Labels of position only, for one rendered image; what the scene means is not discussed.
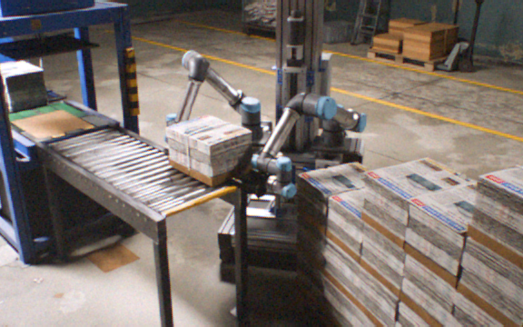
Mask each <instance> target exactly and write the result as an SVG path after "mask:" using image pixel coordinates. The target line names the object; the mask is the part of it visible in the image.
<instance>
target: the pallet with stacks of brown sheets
mask: <svg viewBox="0 0 523 327"><path fill-rule="evenodd" d="M458 30H459V27H458V26H454V25H442V24H435V23H432V24H430V23H427V22H426V21H420V20H414V19H406V18H399V19H394V20H390V21H389V33H388V34H387V33H385V34H381V35H375V36H373V46H372V49H369V50H368V58H369V59H374V60H378V61H382V62H387V63H393V64H401V65H406V66H410V67H415V68H419V69H424V71H429V72H434V71H437V70H436V64H437V63H444V64H445V63H446V61H447V60H448V58H449V56H450V54H451V52H452V51H453V49H454V48H455V46H456V44H457V36H458ZM378 53H379V54H380V55H394V56H396V60H395V61H393V60H388V59H383V58H378ZM407 58H409V59H413V60H419V61H423V62H424V63H425V64H424V66H421V65H416V64H408V63H406V60H407Z"/></svg>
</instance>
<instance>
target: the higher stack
mask: <svg viewBox="0 0 523 327"><path fill-rule="evenodd" d="M517 167H518V168H517ZM475 189H476V190H475V191H476V194H475V198H474V199H475V200H474V203H475V204H474V205H473V206H474V207H473V211H474V212H473V213H472V221H471V222H470V223H469V224H470V225H472V226H473V227H475V228H477V229H478V230H480V231H482V232H483V233H485V234H486V235H488V236H490V237H491V238H493V239H494V240H496V241H498V242H499V243H502V244H503V245H505V246H507V247H508V248H509V249H511V250H513V251H514V252H516V253H518V254H520V255H522V256H523V165H522V167H520V165H518V164H515V168H514V169H507V170H503V171H498V172H494V173H487V174H484V175H481V176H479V177H478V180H477V185H476V188H475ZM466 242H467V243H466V244H465V245H466V249H464V250H465V252H464V254H463V257H464V258H463V263H462V264H461V265H462V266H463V272H462V277H461V279H460V282H461V283H462V284H464V285H465V286H466V287H468V288H469V289H470V290H471V291H473V292H474V293H475V294H477V295H478V296H479V297H481V299H482V300H484V301H485V302H487V303H488V304H490V305H491V306H492V307H494V308H495V309H496V310H498V311H499V312H501V313H502V314H504V315H505V316H506V317H508V318H509V319H510V320H511V321H514V322H516V323H517V324H518V325H520V326H521V327H522V326H523V270H522V269H520V268H518V267H517V266H516V265H514V264H513V263H511V262H509V261H507V260H506V259H504V258H502V257H501V256H499V255H498V254H496V253H494V252H492V251H491V250H490V249H488V248H487V247H485V246H483V245H482V244H480V243H478V242H476V241H475V240H473V238H471V237H469V238H467V240H466ZM454 304H456V306H455V307H454V316H453V317H452V318H451V319H452V321H451V323H450V327H504V326H503V325H501V324H500V323H499V322H497V321H496V320H494V319H493V318H492V317H490V316H489V315H488V314H486V313H485V312H483V311H482V310H481V309H480V308H479V307H478V306H476V305H475V304H474V303H472V302H471V301H469V300H468V299H466V298H465V297H464V296H462V295H461V294H460V293H458V292H457V294H456V296H455V302H454Z"/></svg>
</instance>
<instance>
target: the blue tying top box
mask: <svg viewBox="0 0 523 327"><path fill-rule="evenodd" d="M94 5H95V1H94V0H0V16H1V17H5V16H14V15H22V14H31V13H40V12H48V11H57V10H66V9H75V8H80V7H85V6H94Z"/></svg>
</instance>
